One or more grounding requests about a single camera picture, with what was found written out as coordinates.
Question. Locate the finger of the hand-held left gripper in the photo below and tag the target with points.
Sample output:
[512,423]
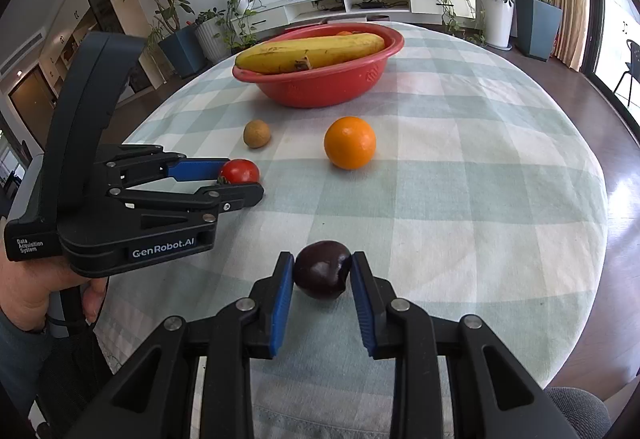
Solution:
[200,169]
[240,195]

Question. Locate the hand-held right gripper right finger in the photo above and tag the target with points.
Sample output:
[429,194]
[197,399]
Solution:
[362,304]

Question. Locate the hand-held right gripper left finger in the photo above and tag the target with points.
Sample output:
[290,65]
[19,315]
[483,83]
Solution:
[282,304]

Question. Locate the red tomato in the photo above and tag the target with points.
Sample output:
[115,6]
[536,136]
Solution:
[242,170]

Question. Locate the dark purple plum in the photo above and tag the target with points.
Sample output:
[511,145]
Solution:
[320,271]

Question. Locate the red plastic bowl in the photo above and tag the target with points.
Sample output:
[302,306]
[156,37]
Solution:
[320,89]

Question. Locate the curved yellow banana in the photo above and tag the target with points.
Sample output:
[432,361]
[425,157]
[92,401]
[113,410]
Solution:
[340,50]

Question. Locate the person's left forearm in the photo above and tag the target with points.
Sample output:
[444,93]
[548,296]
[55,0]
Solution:
[15,359]

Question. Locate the person's left hand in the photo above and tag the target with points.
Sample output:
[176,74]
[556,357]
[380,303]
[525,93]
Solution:
[25,289]

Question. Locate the brown kiwi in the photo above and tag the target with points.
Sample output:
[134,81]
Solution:
[257,134]

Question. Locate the leafy tree in blue pot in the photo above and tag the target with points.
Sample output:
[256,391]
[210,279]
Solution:
[182,51]

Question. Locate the orange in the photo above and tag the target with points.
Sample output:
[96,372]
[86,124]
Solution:
[350,142]

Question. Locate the plant in ribbed white pot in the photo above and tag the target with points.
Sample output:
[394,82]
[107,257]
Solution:
[212,36]

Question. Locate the checked green white tablecloth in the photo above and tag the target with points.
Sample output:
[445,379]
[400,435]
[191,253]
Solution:
[475,169]

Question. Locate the black set-top box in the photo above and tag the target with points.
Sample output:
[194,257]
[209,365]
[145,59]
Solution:
[371,5]

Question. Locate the grey fabric seat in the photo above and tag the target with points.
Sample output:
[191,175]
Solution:
[575,411]

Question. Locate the white television console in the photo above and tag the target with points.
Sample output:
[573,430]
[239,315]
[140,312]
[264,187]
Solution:
[435,1]

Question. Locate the bushy plant in white pot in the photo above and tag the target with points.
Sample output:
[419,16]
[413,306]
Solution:
[497,21]

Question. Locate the black balcony chair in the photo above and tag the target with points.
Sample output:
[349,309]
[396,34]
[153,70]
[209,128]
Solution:
[631,69]

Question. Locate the black framed glass door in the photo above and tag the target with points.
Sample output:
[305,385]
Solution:
[595,19]

